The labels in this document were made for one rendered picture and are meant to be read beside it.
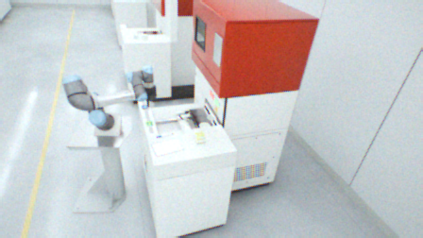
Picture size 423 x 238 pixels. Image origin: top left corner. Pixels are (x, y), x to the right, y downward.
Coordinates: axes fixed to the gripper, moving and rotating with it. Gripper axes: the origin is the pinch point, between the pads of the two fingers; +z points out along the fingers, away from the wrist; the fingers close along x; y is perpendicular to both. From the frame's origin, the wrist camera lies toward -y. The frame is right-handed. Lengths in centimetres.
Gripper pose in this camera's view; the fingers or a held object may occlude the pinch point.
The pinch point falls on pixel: (147, 109)
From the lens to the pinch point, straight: 222.7
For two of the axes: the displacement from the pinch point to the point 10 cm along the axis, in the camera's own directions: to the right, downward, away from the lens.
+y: 9.4, -1.3, 3.1
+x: -3.3, -5.5, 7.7
